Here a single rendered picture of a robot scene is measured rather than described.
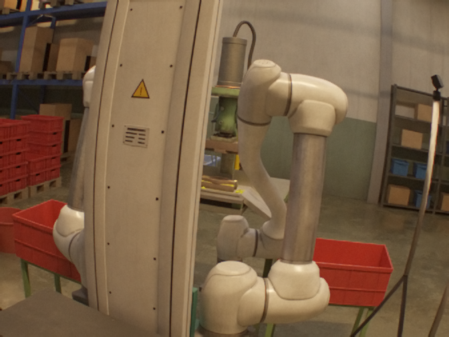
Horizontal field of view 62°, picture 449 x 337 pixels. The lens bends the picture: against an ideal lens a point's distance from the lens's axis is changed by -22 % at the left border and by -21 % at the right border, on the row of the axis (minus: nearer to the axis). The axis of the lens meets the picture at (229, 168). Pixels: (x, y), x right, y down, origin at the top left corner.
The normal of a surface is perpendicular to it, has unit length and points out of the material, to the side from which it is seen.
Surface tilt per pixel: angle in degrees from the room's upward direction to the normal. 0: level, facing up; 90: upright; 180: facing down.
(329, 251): 90
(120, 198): 90
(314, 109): 86
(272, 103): 112
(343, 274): 90
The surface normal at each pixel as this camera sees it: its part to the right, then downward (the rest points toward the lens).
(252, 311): 0.14, 0.22
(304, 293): 0.22, -0.04
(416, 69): -0.22, 0.15
